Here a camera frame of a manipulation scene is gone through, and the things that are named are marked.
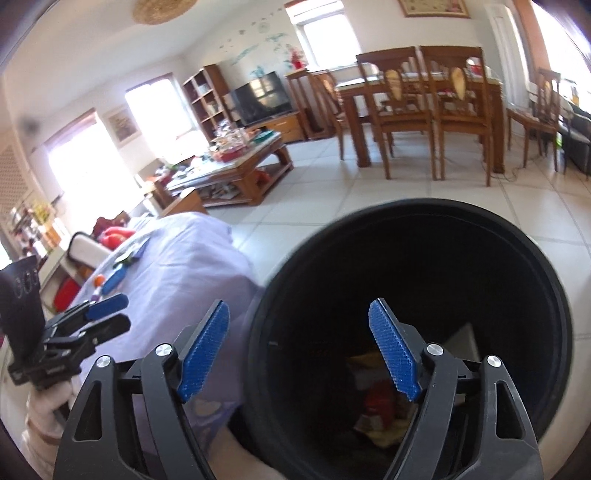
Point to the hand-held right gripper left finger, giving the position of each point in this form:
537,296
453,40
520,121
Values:
205,350

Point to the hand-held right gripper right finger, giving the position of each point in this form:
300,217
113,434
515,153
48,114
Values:
392,350

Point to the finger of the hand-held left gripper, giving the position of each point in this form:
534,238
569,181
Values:
106,328
108,304

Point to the blue packet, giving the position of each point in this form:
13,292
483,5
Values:
113,279

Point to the dark wrapper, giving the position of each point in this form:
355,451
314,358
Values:
131,251

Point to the black trash bin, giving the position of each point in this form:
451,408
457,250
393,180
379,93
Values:
415,258

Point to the person's left hand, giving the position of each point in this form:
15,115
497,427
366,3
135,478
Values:
46,415

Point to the white shelf unit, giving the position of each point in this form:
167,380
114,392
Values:
57,265

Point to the red cushion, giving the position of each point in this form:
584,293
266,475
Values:
113,237

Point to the yellow wrapper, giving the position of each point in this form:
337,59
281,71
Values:
381,434

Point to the white lattice panel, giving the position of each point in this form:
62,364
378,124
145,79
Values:
11,170

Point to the window with roller blind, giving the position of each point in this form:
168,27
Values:
157,106
87,166
328,41

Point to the wooden coffee table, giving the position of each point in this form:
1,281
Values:
240,177

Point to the small framed picture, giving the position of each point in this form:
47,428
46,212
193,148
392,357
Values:
123,127

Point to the clutter of small items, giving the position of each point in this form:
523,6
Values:
226,147

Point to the wooden dining table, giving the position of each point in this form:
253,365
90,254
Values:
361,138

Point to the wooden television cabinet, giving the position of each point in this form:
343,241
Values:
281,127

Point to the wooden bookshelf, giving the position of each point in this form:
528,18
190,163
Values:
219,78

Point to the black television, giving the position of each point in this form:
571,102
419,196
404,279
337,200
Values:
261,99

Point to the tall wooden stand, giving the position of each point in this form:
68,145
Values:
302,106

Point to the wooden dining chair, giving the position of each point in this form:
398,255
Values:
547,92
393,85
458,83
323,92

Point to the dark sofa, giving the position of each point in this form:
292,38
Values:
579,143

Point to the gold ceiling lamp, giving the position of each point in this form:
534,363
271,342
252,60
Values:
161,9

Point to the red flower vase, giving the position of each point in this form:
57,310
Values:
296,57

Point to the large framed picture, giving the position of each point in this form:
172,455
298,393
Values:
434,7

